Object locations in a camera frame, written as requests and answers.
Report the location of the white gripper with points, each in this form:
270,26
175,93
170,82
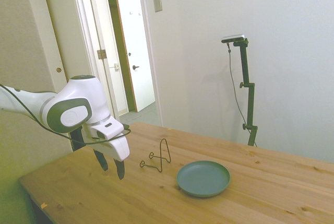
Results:
118,149

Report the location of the teal round plate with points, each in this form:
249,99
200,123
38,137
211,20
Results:
203,178

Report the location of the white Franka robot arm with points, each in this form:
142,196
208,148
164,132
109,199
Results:
78,91

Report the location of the door latch strike plate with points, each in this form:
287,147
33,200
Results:
117,66

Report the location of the metal door hinge plate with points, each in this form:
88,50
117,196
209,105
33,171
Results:
101,54

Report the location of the round brass door pull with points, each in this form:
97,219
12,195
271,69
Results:
58,70

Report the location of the white open door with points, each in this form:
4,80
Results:
135,38

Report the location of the beige sliding door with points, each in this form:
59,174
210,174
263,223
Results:
52,38

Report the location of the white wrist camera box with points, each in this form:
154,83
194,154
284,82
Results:
109,131

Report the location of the white door frame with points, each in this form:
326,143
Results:
148,51

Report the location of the black camera stand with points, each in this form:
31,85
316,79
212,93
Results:
251,104

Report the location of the grey wall switch plate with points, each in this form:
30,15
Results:
157,2

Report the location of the silver exterior camera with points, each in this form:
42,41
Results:
233,38

